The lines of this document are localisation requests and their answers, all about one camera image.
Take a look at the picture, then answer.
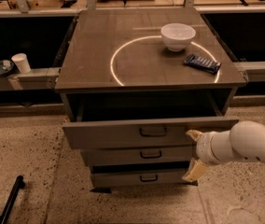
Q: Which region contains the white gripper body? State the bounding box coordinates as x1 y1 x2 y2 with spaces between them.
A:
196 132 223 165

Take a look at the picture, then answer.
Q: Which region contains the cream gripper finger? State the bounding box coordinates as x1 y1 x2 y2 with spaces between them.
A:
186 130 203 142
182 158 209 182

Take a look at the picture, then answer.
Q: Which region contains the grey top drawer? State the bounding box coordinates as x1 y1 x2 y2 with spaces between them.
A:
63 117 239 149

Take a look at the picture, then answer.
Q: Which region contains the grey drawer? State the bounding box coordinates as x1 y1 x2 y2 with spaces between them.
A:
63 117 239 149
91 169 197 188
81 146 195 167

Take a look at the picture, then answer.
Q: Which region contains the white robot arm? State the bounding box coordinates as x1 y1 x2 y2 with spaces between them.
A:
182 121 265 182

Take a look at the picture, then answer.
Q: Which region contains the grey middle drawer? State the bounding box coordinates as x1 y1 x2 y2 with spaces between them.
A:
81 146 195 167

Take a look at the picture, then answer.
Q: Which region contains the grey drawer cabinet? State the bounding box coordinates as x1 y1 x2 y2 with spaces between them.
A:
54 7 248 194

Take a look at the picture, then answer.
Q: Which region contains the grey bottom drawer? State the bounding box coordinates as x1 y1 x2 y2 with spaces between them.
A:
91 169 197 188

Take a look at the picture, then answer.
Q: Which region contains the blue snack packet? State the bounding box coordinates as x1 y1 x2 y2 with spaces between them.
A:
184 54 221 75

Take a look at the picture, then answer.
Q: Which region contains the white ceramic bowl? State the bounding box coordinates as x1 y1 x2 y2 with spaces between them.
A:
160 23 196 51

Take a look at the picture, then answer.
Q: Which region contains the black stand leg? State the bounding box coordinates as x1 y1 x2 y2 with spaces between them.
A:
0 175 25 224

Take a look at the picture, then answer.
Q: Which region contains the white paper cup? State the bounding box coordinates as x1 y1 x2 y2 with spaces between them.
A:
11 53 31 74

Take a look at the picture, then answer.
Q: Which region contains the dark round plate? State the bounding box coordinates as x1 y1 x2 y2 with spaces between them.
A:
0 60 14 77

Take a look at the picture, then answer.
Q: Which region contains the black top drawer handle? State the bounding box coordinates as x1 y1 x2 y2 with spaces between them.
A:
139 127 168 137

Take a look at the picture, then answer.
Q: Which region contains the black drawer handle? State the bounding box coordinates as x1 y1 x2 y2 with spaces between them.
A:
139 175 159 183
140 150 162 159
139 127 168 137

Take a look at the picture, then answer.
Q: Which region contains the black bottom drawer handle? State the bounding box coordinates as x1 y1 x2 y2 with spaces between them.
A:
139 175 159 183

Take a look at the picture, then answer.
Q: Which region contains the black middle drawer handle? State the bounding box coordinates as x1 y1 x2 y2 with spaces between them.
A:
140 150 162 159

